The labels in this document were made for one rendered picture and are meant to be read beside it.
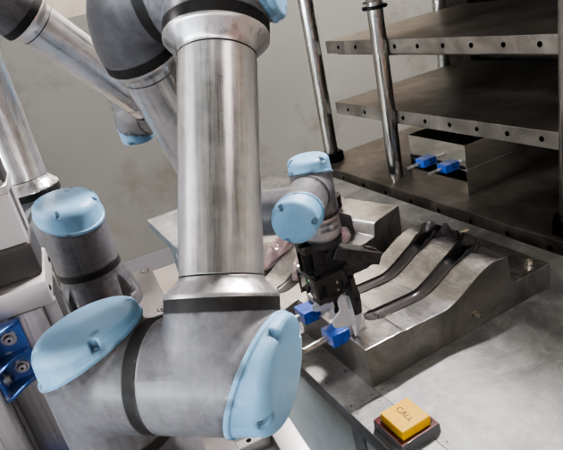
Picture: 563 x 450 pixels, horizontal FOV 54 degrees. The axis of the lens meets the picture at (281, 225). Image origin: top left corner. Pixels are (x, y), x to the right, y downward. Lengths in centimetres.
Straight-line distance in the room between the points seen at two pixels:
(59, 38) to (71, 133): 248
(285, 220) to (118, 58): 34
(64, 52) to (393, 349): 80
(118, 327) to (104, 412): 8
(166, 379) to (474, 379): 72
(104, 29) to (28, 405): 50
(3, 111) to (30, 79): 235
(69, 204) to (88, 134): 249
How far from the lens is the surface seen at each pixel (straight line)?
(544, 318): 129
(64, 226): 102
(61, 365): 57
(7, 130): 113
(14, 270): 80
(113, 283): 107
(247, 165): 55
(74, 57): 106
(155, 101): 75
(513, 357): 119
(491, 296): 126
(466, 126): 186
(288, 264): 145
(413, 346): 115
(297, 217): 84
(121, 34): 68
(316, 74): 237
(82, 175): 355
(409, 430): 100
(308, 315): 119
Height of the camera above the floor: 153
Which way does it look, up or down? 23 degrees down
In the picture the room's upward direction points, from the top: 13 degrees counter-clockwise
